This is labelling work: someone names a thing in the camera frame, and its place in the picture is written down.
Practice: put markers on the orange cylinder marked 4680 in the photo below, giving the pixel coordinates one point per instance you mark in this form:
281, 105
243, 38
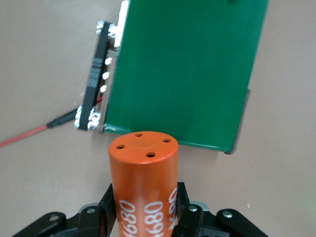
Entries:
143, 177

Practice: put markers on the green conveyor belt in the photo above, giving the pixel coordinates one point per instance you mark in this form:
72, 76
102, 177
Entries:
185, 74

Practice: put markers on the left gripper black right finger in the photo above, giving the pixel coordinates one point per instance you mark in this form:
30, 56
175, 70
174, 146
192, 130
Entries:
185, 222

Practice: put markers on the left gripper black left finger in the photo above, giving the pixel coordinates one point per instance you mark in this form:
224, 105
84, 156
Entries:
103, 217

